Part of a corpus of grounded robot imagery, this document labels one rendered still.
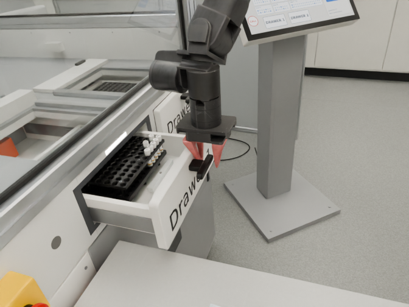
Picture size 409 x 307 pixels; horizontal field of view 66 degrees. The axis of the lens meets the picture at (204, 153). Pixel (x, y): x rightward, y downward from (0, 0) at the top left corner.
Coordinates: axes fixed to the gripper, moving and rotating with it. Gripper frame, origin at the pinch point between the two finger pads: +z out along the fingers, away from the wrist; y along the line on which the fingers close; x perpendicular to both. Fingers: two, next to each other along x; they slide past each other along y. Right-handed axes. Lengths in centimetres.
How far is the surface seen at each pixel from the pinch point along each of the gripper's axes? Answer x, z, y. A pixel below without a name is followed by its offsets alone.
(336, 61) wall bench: -288, 69, -38
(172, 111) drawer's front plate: -21.0, 0.6, 17.2
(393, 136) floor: -178, 87, -78
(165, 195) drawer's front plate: 14.5, -2.5, 2.8
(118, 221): 15.9, 4.7, 12.8
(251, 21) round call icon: -72, -13, 6
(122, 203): 15.4, 0.4, 11.3
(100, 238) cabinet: 15.8, 11.1, 18.7
